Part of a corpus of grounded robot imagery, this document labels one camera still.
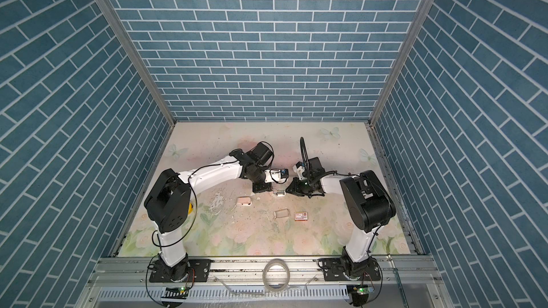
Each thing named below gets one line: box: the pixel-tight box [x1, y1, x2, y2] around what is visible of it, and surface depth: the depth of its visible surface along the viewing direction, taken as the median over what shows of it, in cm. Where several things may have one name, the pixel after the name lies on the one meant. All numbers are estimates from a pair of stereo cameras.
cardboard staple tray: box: [273, 208, 290, 219], surface depth 89 cm
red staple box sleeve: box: [293, 211, 309, 222], surface depth 88 cm
